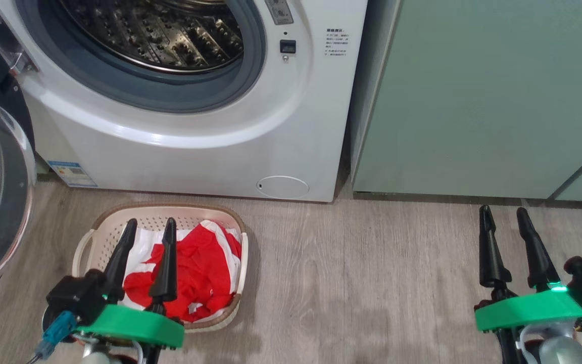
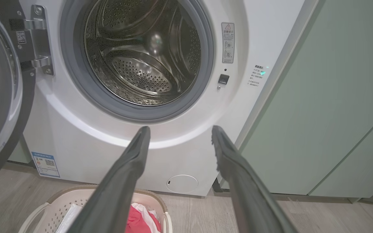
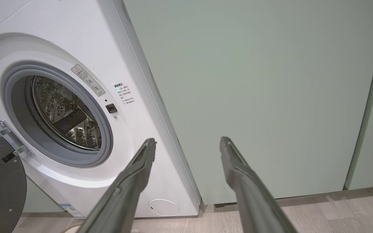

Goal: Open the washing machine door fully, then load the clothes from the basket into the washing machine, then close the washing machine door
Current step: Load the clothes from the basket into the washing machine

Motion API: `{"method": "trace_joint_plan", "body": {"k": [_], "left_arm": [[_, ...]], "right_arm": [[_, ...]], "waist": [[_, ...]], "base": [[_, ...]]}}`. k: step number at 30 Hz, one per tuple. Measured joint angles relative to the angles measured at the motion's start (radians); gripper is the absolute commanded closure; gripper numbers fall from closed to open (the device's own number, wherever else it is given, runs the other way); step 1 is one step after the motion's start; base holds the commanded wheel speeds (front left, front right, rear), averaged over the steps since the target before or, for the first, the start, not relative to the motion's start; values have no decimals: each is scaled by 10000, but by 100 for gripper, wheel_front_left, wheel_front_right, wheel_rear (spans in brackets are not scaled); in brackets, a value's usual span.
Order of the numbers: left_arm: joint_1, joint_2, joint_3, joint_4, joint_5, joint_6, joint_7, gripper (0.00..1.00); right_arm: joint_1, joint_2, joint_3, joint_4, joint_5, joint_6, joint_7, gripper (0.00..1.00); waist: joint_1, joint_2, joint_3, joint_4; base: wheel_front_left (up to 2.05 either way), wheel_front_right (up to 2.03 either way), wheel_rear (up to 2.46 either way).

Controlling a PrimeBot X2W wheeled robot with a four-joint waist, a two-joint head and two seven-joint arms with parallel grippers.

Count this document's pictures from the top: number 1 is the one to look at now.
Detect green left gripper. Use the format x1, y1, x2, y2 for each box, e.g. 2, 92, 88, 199
76, 217, 186, 349

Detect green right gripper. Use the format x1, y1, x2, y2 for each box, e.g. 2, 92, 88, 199
474, 205, 582, 333

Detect red garment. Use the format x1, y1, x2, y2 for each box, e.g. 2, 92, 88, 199
123, 222, 243, 323

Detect washing machine door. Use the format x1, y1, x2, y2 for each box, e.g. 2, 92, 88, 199
0, 23, 38, 321

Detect white front-load washing machine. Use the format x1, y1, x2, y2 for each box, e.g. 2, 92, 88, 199
0, 0, 368, 203

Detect stainless steel washing machine drum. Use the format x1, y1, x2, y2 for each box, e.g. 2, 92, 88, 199
58, 0, 245, 74

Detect white garment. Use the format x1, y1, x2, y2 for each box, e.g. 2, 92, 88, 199
118, 219, 244, 325

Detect cream perforated laundry basket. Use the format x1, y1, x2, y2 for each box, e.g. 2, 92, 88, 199
72, 203, 249, 333

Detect blue energy label sticker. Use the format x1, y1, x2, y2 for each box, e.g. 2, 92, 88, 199
47, 160, 98, 189

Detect pale green cabinet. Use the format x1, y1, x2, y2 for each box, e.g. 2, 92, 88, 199
350, 0, 582, 199

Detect round white filter cover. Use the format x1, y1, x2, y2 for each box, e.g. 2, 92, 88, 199
256, 175, 310, 200

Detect grey instruction sticker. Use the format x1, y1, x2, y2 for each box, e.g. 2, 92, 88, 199
264, 0, 295, 25

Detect blue left camera connector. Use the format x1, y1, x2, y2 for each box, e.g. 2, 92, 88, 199
35, 310, 78, 360

